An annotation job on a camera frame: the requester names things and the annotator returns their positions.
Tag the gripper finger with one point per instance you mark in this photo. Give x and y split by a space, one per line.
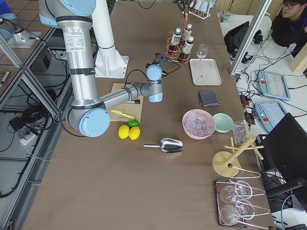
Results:
191 6
180 6

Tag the aluminium frame post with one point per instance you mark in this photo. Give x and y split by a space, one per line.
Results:
256 20

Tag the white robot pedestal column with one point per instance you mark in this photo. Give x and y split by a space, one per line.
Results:
103 29

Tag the tea bottle white cap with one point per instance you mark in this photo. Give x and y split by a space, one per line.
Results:
186 50
175 39
187 31

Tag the grey folded cloth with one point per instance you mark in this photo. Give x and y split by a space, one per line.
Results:
208 99

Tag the green bowl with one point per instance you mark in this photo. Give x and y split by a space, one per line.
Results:
223 122

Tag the clear tumbler glass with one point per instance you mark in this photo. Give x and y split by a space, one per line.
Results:
240 131

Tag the copper wire bottle basket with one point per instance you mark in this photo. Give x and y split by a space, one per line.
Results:
173 55

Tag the pink plastic cup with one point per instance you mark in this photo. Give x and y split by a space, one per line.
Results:
197 5

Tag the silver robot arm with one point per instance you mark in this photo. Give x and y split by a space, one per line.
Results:
91 53
9 23

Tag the blue plastic cup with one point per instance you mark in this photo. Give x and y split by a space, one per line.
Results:
204 6

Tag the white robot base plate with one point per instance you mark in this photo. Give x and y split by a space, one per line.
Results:
104 68

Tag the pink bowl of ice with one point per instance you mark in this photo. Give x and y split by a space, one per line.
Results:
198 124

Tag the cream rabbit tray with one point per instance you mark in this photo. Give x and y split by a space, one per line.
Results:
205 72

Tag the black glass rack tray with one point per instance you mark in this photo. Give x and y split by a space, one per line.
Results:
218 187

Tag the yellow lemon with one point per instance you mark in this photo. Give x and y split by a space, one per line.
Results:
123 131
134 132

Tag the yellow plastic knife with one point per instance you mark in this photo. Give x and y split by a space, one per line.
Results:
123 114

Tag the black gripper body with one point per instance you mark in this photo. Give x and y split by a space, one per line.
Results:
184 5
160 59

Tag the metal ice scoop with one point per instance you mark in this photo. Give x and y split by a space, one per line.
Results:
168 146

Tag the wooden cup stand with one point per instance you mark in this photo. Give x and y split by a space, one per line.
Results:
226 164

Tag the clear wine glass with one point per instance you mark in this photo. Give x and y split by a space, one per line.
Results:
201 54

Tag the bamboo cutting board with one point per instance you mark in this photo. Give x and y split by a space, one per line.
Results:
134 109

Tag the black monitor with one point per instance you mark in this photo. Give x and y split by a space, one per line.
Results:
286 145

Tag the upside down wine glass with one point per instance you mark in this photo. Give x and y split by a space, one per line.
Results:
240 190
239 213

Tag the steel muddler black tip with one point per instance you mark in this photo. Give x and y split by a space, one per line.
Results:
133 102

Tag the blue teach pendant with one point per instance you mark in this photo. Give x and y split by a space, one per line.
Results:
270 113
273 85

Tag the person in black jacket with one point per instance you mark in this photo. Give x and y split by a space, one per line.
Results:
289 27

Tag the green lime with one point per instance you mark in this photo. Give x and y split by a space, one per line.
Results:
133 123

